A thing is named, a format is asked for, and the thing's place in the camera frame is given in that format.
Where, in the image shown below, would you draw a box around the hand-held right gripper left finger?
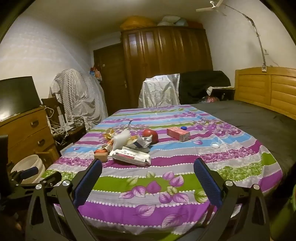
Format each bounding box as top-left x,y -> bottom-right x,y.
25,158 -> 109,241

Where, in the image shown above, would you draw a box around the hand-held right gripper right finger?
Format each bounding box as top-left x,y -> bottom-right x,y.
193,158 -> 271,241

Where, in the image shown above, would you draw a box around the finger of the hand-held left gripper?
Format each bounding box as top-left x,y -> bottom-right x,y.
10,166 -> 39,183
40,171 -> 62,186

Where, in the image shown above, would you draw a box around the white bucket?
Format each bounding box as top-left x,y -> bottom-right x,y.
10,154 -> 46,183

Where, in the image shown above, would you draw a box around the white foam sheet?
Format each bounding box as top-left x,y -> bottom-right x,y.
112,128 -> 131,150

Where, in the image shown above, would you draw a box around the red cigarette box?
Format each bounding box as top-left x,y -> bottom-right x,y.
166,127 -> 190,141

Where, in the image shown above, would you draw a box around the small wooden chair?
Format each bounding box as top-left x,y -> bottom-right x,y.
35,146 -> 60,167

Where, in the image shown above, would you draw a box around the small tan box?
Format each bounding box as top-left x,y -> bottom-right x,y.
94,152 -> 109,162

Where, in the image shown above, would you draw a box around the wooden dresser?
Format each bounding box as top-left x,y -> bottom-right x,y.
0,105 -> 60,172

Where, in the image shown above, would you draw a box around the floral striped bedsheet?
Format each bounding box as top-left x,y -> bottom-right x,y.
46,104 -> 286,241

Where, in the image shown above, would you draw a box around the white medicine packet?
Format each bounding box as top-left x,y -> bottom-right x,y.
112,146 -> 151,166

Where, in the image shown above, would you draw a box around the gold ribbon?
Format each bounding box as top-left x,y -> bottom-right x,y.
103,130 -> 116,141

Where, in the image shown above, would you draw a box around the white router with antennas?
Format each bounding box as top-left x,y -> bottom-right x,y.
55,105 -> 74,127

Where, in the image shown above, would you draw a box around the crumpled paper wrapper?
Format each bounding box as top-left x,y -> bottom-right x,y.
126,136 -> 154,153

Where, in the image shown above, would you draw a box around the dark grey blanket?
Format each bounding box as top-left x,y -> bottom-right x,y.
192,100 -> 296,200

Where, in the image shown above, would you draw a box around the red apple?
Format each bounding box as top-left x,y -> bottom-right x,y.
142,129 -> 159,143

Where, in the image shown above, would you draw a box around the black television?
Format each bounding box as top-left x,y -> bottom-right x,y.
0,76 -> 42,116

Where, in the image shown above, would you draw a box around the red plastic bag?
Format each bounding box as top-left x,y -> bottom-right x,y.
201,95 -> 220,103

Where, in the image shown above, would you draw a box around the grey striped cloth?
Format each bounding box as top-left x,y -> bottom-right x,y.
49,68 -> 109,131

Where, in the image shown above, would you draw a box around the black cloth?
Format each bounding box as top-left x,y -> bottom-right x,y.
179,70 -> 232,105

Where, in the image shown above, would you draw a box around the silver wrapped bundle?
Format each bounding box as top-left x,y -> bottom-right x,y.
138,74 -> 181,108

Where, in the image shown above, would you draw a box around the wooden headboard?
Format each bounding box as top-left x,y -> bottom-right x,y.
233,67 -> 296,118

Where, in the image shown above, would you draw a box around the colourful hanging bags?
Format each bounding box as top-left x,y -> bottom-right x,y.
89,66 -> 103,81

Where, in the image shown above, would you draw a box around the brown wooden door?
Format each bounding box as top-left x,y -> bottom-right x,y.
93,44 -> 130,109

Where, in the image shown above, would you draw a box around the brown wooden wardrobe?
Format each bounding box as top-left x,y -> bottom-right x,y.
121,25 -> 213,108

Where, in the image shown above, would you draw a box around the white and blue bundle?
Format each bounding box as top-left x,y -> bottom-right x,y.
157,15 -> 189,27

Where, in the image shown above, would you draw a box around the orange bag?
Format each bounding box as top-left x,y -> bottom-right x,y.
121,16 -> 158,30

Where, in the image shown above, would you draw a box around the white ceiling fan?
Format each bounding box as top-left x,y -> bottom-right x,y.
195,0 -> 228,16

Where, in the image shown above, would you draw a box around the tangle of white cables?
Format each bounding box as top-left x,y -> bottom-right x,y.
47,107 -> 86,139

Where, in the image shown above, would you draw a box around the wall cable conduit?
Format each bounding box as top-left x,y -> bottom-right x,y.
223,3 -> 269,70

